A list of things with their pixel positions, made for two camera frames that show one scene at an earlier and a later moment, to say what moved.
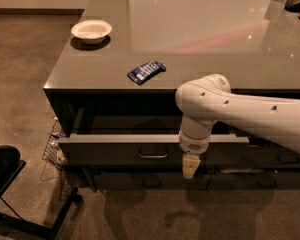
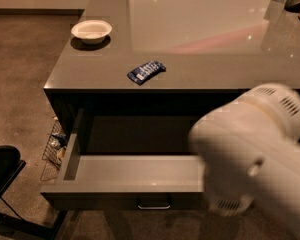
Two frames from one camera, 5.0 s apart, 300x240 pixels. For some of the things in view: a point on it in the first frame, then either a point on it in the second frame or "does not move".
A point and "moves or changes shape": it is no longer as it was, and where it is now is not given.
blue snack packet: x=145 y=72 does not move
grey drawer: x=143 y=137 moves or changes shape
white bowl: x=91 y=31 does not move
